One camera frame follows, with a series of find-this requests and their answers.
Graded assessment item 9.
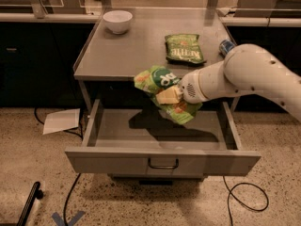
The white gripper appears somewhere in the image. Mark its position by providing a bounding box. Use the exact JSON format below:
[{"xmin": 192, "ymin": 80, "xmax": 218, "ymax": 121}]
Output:
[{"xmin": 156, "ymin": 70, "xmax": 208, "ymax": 105}]

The green rice chip bag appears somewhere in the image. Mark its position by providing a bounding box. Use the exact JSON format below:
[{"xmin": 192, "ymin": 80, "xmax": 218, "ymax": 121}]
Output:
[{"xmin": 134, "ymin": 66, "xmax": 202, "ymax": 124}]

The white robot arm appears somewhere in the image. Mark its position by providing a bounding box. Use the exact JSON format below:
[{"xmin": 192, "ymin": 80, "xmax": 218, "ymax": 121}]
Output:
[{"xmin": 156, "ymin": 44, "xmax": 301, "ymax": 121}]

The green kettle chip bag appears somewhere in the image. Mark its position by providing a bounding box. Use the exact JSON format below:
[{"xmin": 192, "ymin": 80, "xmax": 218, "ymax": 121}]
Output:
[{"xmin": 165, "ymin": 34, "xmax": 205, "ymax": 65}]

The open grey top drawer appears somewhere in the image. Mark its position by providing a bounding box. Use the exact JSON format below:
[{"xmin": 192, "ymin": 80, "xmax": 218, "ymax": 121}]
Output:
[{"xmin": 65, "ymin": 101, "xmax": 261, "ymax": 179}]

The silver blue soda can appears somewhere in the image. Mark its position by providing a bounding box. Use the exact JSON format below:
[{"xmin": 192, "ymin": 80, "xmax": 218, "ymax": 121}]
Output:
[{"xmin": 219, "ymin": 40, "xmax": 235, "ymax": 57}]

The grey metal cabinet table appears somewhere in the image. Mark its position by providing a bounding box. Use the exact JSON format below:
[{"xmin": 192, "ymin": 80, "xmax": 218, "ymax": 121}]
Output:
[{"xmin": 73, "ymin": 8, "xmax": 229, "ymax": 109}]

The white ceramic bowl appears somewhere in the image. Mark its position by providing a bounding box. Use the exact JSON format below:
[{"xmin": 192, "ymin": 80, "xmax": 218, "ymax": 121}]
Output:
[{"xmin": 103, "ymin": 10, "xmax": 133, "ymax": 34}]

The white paper sheet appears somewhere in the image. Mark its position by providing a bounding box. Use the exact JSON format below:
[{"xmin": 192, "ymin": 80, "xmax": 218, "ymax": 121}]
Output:
[{"xmin": 43, "ymin": 108, "xmax": 80, "ymax": 135}]

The dark counter cabinet right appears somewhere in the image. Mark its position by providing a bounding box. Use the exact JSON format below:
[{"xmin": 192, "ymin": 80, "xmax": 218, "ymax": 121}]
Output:
[{"xmin": 227, "ymin": 24, "xmax": 301, "ymax": 112}]

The dark counter cabinet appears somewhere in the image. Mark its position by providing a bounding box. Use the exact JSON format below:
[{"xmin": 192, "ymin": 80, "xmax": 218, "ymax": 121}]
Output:
[
  {"xmin": 227, "ymin": 24, "xmax": 301, "ymax": 112},
  {"xmin": 0, "ymin": 22, "xmax": 94, "ymax": 107}
]

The dark counter cabinet left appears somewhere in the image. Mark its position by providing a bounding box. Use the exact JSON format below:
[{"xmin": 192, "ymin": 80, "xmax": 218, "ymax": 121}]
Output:
[{"xmin": 0, "ymin": 22, "xmax": 94, "ymax": 107}]

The black bar bottom left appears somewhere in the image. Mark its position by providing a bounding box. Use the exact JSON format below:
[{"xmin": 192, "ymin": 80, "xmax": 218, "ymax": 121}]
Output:
[{"xmin": 16, "ymin": 181, "xmax": 44, "ymax": 226}]

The blue tape cross mark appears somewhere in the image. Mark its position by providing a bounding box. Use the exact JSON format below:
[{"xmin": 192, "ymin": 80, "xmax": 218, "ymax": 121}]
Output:
[{"xmin": 51, "ymin": 210, "xmax": 87, "ymax": 226}]

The black drawer handle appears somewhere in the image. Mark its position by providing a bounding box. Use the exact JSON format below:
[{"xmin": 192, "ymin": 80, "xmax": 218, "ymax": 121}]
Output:
[{"xmin": 148, "ymin": 158, "xmax": 179, "ymax": 170}]

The black cable right floor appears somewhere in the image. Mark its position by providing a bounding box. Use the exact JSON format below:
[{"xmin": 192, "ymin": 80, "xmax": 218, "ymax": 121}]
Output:
[{"xmin": 222, "ymin": 175, "xmax": 270, "ymax": 226}]

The black cable floor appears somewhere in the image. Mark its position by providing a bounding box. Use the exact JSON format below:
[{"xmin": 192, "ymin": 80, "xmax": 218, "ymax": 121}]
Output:
[
  {"xmin": 62, "ymin": 172, "xmax": 82, "ymax": 226},
  {"xmin": 222, "ymin": 175, "xmax": 270, "ymax": 226}
]

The black cable left floor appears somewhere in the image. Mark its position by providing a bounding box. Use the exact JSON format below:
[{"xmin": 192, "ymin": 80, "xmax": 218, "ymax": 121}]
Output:
[{"xmin": 62, "ymin": 172, "xmax": 82, "ymax": 226}]

